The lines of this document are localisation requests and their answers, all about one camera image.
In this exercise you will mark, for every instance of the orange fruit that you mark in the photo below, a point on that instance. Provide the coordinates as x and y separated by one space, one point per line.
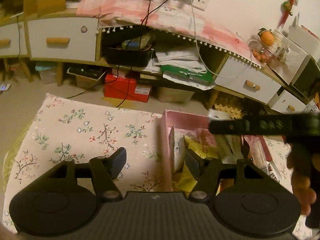
266 36

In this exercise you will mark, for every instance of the red shoe box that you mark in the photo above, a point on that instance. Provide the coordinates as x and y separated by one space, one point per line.
125 88

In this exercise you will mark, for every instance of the pink cardboard snack box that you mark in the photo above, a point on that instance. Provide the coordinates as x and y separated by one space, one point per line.
200 139

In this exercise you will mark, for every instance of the yellow-green snack packet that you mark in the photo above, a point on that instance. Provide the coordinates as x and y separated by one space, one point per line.
204 149

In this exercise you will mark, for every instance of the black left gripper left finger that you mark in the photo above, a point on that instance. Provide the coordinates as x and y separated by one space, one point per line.
104 171

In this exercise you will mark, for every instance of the silver white snack bar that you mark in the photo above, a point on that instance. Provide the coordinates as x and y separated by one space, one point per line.
215 115

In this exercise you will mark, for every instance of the person right hand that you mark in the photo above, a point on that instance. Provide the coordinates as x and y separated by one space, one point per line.
300 182

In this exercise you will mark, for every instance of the floral tablecloth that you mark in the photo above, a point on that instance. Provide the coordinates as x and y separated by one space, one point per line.
68 130

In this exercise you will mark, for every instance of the green and white paper stack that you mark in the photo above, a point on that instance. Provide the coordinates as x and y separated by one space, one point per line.
181 64

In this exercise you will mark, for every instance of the pink checked cloth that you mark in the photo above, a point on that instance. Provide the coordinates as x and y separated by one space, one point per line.
167 18

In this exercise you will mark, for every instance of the black storage bin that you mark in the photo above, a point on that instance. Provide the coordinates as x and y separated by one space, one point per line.
136 52

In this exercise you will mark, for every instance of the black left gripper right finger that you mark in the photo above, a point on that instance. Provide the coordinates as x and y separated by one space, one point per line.
206 173

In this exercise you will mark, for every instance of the white long bread packet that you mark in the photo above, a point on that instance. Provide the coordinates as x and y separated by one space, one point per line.
258 152

